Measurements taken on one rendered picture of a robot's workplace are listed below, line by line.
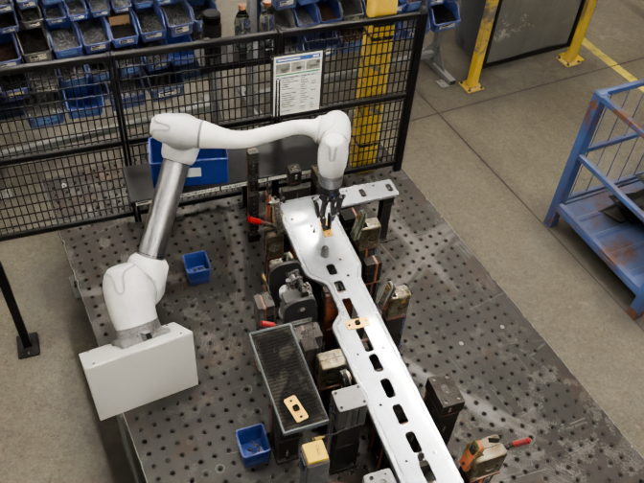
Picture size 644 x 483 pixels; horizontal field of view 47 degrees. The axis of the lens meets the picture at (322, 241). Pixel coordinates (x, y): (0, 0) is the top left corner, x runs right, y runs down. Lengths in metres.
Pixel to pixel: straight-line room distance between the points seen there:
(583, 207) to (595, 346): 0.89
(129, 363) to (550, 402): 1.53
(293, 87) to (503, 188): 2.04
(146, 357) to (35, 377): 1.31
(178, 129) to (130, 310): 0.65
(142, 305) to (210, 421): 0.48
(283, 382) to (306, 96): 1.36
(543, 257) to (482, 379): 1.63
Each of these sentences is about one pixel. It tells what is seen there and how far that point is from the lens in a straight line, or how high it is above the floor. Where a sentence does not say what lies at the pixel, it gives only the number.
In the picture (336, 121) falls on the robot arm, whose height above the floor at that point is 1.42.
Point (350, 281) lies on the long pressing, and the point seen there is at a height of 1.00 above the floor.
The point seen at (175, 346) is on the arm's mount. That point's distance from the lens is 2.60.
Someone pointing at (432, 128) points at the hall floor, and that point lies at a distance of 5.14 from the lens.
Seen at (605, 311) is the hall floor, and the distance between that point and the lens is 4.31.
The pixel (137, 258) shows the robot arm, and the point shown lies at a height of 0.98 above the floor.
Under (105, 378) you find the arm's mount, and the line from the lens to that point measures 2.61.
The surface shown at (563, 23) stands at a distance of 5.89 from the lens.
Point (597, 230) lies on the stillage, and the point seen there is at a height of 0.16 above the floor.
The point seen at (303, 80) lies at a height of 1.31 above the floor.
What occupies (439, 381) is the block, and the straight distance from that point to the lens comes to 2.50.
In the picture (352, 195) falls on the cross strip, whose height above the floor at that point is 1.00.
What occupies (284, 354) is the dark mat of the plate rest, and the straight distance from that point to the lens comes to 2.34.
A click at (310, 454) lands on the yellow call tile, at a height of 1.16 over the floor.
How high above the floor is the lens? 3.08
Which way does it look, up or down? 46 degrees down
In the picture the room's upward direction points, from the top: 5 degrees clockwise
